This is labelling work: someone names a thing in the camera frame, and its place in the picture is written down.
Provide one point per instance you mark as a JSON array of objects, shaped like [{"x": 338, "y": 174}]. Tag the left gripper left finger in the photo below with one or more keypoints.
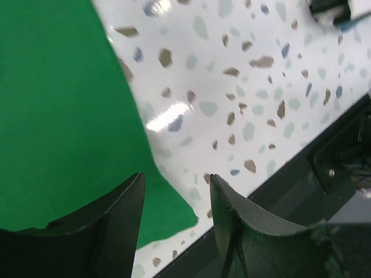
[{"x": 97, "y": 240}]

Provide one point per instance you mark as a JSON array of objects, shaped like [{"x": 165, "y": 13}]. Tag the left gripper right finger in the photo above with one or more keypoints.
[{"x": 253, "y": 242}]

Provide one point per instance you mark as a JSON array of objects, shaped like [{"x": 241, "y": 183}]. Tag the green tank top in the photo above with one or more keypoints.
[{"x": 70, "y": 129}]

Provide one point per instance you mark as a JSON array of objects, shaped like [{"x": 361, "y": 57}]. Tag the blue folded tank top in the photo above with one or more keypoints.
[{"x": 347, "y": 21}]

